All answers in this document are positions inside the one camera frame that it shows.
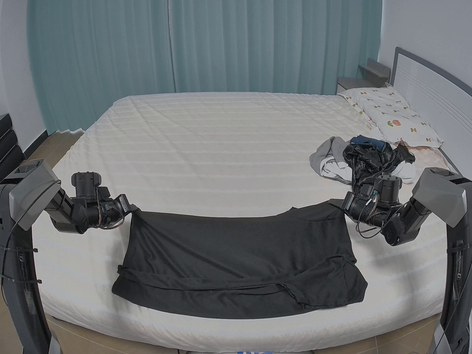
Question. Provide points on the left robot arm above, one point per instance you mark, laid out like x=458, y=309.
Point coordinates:
x=33, y=194

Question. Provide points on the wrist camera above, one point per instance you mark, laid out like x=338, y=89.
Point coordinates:
x=123, y=204
x=370, y=191

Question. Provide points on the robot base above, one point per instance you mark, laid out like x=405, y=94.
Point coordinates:
x=254, y=352

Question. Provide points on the grey bedside table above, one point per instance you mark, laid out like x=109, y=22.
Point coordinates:
x=356, y=83

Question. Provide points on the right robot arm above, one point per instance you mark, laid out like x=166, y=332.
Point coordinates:
x=438, y=194

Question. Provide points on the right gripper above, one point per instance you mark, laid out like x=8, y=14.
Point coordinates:
x=356, y=207

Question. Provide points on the black chest of drawers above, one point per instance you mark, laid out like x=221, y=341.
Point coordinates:
x=9, y=146

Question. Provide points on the pile of clothes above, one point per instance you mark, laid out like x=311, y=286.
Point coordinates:
x=365, y=160

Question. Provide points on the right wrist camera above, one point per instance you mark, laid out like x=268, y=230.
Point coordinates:
x=370, y=191

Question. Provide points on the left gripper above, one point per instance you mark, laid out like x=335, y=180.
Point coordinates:
x=110, y=214

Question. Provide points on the black T-shirt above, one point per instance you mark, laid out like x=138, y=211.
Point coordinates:
x=239, y=260

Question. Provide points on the white printed pillow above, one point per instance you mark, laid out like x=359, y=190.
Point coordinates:
x=394, y=116

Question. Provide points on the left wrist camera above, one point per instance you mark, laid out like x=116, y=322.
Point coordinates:
x=123, y=204

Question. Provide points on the blue-green curtain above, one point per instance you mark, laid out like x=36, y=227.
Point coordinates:
x=103, y=42
x=276, y=31

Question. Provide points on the bed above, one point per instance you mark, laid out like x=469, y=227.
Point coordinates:
x=202, y=153

